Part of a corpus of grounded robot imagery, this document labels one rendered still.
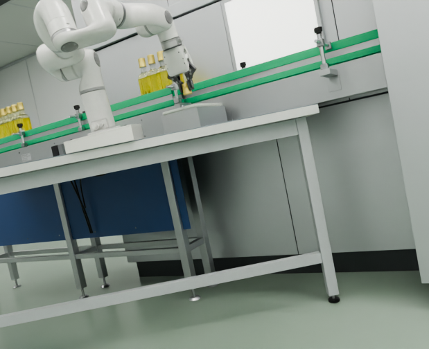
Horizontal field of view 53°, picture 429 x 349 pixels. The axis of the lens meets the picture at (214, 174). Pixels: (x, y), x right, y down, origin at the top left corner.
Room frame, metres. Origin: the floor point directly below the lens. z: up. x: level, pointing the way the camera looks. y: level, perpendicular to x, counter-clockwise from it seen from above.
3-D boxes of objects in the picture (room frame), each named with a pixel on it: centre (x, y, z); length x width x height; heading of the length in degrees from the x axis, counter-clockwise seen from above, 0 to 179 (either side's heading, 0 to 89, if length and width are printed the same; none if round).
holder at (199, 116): (1.76, 0.02, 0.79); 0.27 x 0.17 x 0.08; 149
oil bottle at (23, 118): (2.61, 1.06, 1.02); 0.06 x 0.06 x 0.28; 59
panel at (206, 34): (2.03, -0.18, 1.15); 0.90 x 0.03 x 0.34; 59
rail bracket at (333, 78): (1.55, -0.47, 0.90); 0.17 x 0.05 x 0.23; 149
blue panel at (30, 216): (2.40, 0.79, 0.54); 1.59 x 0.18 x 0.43; 59
